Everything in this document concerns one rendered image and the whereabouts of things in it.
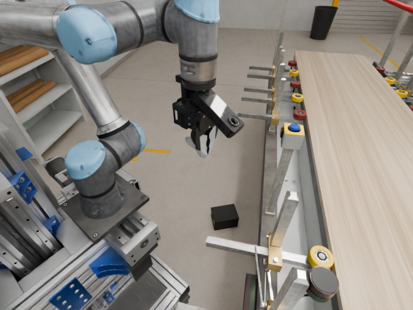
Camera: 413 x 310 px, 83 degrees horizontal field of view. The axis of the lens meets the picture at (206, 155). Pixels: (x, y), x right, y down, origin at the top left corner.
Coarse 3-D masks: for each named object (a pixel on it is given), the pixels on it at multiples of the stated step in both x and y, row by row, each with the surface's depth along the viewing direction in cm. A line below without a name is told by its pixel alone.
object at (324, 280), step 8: (312, 272) 52; (320, 272) 52; (328, 272) 52; (312, 280) 51; (320, 280) 51; (328, 280) 51; (336, 280) 51; (320, 288) 49; (328, 288) 49; (336, 288) 49
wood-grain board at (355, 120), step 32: (320, 64) 226; (352, 64) 226; (320, 96) 175; (352, 96) 175; (384, 96) 175; (320, 128) 143; (352, 128) 143; (384, 128) 143; (320, 160) 121; (352, 160) 121; (384, 160) 121; (320, 192) 105; (352, 192) 105; (384, 192) 105; (352, 224) 92; (384, 224) 92; (352, 256) 82; (384, 256) 82; (352, 288) 74; (384, 288) 74
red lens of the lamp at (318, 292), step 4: (312, 268) 53; (332, 272) 52; (312, 284) 50; (312, 288) 51; (316, 288) 50; (316, 292) 50; (320, 292) 49; (336, 292) 49; (320, 296) 50; (324, 296) 50; (328, 296) 49
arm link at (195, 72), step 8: (184, 64) 44; (192, 64) 43; (200, 64) 43; (208, 64) 43; (216, 64) 45; (184, 72) 45; (192, 72) 44; (200, 72) 44; (208, 72) 44; (216, 72) 46; (184, 80) 47; (192, 80) 45; (200, 80) 45; (208, 80) 45
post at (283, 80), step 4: (280, 80) 147; (284, 80) 147; (280, 84) 149; (284, 84) 149; (280, 88) 151; (284, 88) 150; (280, 92) 152; (280, 96) 154; (276, 100) 157; (280, 100) 156; (276, 104) 158; (280, 104) 158; (276, 108) 160; (276, 112) 162; (272, 128) 171
